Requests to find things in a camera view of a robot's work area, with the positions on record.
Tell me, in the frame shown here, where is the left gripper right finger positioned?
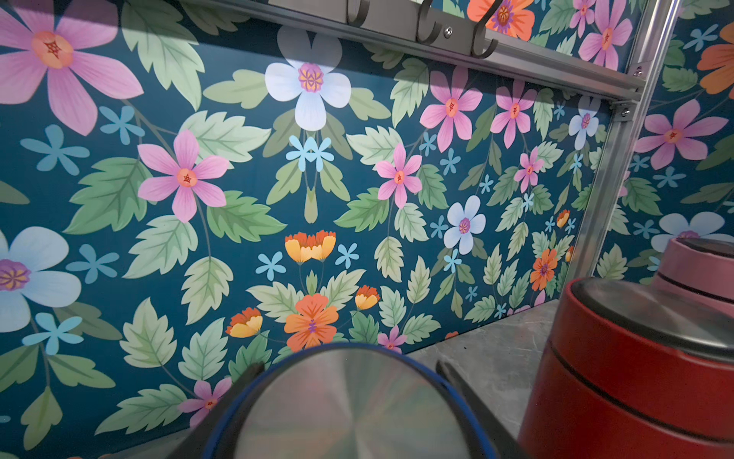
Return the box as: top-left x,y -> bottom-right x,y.
436,361 -> 529,459

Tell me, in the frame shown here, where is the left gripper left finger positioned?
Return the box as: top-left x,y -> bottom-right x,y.
167,363 -> 265,459

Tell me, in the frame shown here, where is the black hook rail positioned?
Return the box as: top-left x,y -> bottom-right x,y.
266,0 -> 503,59

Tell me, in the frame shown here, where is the pink thermos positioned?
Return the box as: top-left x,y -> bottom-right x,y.
651,238 -> 734,317

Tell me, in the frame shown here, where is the red thermos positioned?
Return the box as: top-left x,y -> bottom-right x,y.
518,277 -> 733,458

